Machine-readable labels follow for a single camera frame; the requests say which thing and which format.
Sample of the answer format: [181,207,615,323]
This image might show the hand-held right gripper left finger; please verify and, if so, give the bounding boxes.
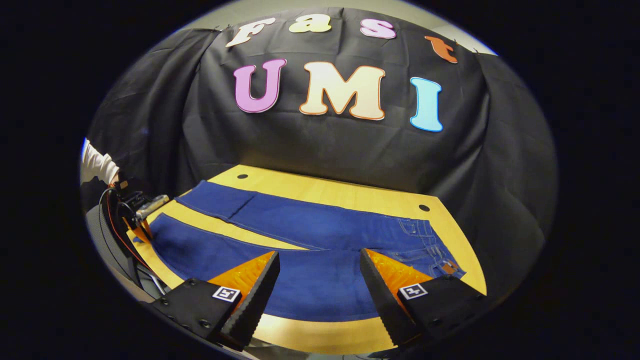
[145,251,281,352]

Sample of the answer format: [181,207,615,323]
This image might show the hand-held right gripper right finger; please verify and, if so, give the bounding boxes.
[359,248,495,347]

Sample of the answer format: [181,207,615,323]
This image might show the blue jeans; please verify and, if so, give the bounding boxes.
[132,180,467,322]

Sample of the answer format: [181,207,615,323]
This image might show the black backdrop cloth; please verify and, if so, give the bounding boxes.
[80,6,558,301]

